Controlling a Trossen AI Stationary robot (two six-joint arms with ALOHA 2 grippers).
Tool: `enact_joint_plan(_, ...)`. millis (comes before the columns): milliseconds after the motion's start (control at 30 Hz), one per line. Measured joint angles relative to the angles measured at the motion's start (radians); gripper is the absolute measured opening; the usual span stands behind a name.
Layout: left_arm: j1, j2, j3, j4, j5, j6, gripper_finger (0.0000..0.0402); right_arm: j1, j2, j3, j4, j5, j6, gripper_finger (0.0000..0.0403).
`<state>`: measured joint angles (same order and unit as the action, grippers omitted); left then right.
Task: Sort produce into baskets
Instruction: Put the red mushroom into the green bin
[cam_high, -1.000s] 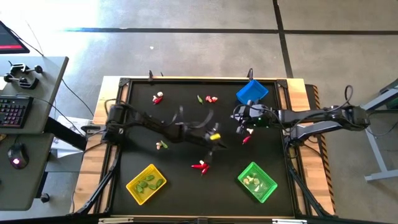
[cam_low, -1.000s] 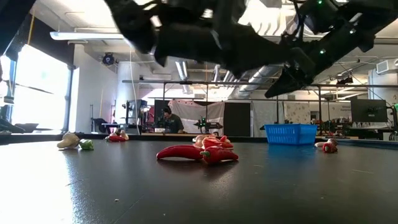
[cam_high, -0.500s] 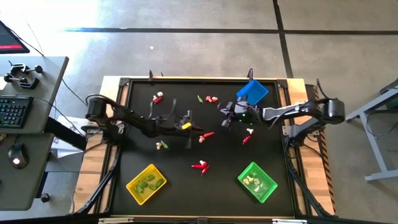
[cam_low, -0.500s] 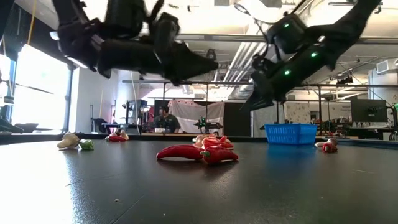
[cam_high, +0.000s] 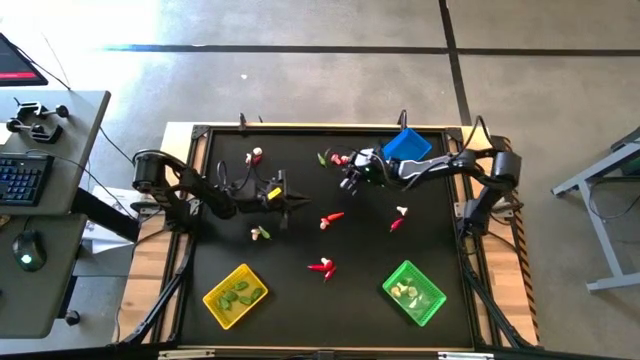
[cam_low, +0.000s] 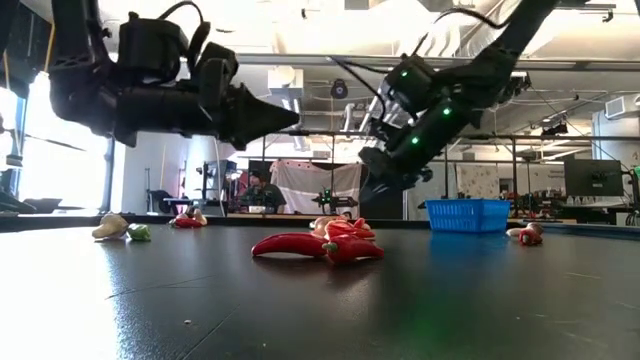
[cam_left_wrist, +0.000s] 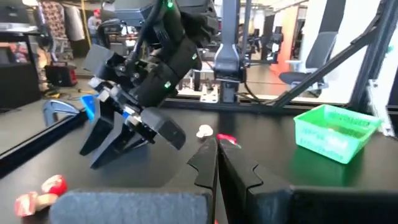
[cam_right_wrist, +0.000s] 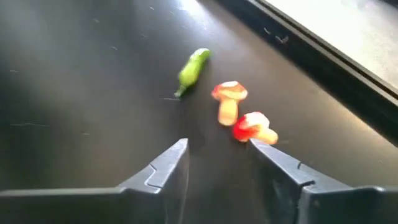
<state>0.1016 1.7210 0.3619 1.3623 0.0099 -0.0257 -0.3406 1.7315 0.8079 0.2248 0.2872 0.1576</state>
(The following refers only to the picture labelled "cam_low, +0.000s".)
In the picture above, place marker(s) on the white dotted cloth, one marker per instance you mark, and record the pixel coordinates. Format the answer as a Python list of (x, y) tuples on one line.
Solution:
[(310, 182)]

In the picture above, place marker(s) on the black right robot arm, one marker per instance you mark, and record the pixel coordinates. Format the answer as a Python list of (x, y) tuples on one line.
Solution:
[(480, 75)]

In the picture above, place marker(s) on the black aluminium table frame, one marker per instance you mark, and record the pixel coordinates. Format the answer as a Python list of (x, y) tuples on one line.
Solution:
[(60, 221)]

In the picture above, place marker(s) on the blue plastic basket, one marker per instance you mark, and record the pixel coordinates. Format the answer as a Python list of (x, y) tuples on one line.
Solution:
[(467, 216)]

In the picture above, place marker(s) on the short red pepper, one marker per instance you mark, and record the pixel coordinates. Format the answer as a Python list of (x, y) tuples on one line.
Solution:
[(345, 229), (530, 237)]

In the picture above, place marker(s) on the grey overhead beam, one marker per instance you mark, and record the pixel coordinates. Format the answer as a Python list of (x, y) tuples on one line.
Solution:
[(310, 60)]

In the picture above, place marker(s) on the person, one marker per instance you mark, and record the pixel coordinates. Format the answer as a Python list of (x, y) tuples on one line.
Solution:
[(262, 195)]

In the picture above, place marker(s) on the white garlic bulb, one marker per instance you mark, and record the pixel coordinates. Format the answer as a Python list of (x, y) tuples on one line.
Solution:
[(200, 216)]

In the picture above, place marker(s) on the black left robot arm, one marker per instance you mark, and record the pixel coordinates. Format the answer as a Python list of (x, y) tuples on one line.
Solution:
[(80, 75)]

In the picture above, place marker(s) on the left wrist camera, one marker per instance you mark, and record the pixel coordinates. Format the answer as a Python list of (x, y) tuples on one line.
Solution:
[(215, 70)]

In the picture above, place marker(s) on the black chair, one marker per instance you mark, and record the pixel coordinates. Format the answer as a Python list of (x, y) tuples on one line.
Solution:
[(160, 200)]

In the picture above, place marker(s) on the background robot arm with red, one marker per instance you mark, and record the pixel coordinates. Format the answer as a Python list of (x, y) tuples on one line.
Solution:
[(530, 202)]

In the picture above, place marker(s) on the small red chili pepper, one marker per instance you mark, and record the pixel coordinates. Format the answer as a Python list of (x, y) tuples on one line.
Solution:
[(186, 223)]

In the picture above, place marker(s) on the white wall vent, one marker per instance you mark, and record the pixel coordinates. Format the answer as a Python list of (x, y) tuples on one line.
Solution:
[(615, 106)]

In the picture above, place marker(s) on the red pepper with green stem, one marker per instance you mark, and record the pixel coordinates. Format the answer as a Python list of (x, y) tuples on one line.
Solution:
[(355, 250)]

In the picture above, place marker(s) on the beige garlic bulb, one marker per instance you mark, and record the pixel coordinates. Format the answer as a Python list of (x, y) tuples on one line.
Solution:
[(514, 232)]

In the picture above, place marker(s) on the black pipe rack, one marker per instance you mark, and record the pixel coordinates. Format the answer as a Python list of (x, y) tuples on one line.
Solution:
[(320, 133)]

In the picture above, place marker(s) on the black background robot arm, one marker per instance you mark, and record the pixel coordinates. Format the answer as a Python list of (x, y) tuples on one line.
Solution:
[(330, 201)]

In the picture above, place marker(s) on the beige ginger piece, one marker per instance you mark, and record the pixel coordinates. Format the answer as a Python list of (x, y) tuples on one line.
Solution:
[(320, 227)]

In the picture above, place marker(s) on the white ceiling box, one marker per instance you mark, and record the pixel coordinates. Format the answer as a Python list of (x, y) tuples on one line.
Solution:
[(285, 82)]

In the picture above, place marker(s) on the black track light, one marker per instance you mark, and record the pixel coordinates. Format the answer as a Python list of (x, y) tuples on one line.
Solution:
[(555, 129)]

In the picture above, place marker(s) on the black low stand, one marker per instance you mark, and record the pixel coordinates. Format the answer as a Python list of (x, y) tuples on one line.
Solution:
[(42, 204)]

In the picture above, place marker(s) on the black dome camera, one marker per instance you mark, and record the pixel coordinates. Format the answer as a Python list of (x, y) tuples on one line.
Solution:
[(339, 90)]

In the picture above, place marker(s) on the black equipment stand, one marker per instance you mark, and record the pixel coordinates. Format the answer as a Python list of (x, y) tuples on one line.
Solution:
[(215, 175)]

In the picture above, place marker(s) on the small green pepper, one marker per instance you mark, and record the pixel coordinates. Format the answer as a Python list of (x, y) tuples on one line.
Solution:
[(139, 233)]

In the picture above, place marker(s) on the long red chili pepper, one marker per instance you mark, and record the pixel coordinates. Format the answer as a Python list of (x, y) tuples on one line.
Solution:
[(290, 245)]

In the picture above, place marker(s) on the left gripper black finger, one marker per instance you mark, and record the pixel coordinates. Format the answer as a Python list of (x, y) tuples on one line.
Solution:
[(260, 117)]

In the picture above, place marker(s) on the dark wall monitor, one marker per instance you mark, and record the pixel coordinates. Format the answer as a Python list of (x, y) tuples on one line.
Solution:
[(592, 175)]

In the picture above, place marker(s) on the beige lobed ginger root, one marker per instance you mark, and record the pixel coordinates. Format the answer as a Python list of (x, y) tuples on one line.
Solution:
[(110, 227)]

